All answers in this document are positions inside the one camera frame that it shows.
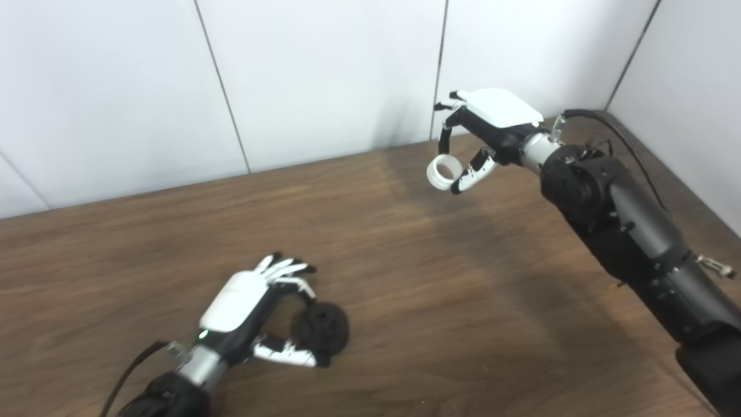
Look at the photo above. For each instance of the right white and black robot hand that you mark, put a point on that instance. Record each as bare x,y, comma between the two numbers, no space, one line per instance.
501,107

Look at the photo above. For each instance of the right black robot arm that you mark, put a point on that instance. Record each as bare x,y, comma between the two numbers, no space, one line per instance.
631,220

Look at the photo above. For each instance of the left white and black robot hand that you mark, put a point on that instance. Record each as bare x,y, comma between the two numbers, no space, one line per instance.
234,301

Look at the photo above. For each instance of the round black part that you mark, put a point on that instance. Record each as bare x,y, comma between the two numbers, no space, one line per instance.
327,330

